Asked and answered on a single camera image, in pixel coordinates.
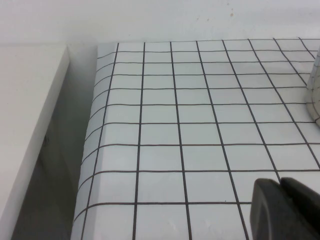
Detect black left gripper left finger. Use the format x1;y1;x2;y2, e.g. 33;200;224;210
249;177;302;240

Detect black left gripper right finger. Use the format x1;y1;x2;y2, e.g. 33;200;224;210
279;177;320;240

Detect white black-grid tablecloth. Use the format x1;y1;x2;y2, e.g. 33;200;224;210
69;37;320;240

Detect white side board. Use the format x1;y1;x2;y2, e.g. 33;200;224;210
0;43;72;240

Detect stainless steel pot black handles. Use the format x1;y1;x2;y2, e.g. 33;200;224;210
303;46;320;124

